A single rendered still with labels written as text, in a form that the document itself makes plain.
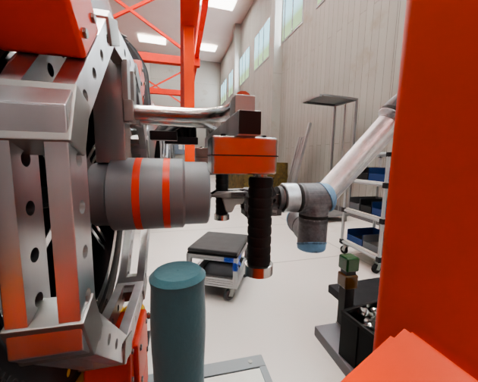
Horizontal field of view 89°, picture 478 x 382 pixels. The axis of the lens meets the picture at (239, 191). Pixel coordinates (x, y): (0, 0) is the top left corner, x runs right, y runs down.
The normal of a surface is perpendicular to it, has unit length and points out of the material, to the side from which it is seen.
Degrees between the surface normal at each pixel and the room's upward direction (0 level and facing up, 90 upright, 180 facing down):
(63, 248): 90
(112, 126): 90
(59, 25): 135
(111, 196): 86
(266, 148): 90
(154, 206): 101
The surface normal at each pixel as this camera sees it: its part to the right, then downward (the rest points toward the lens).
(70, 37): 0.15, 0.79
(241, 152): 0.23, 0.13
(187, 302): 0.54, 0.07
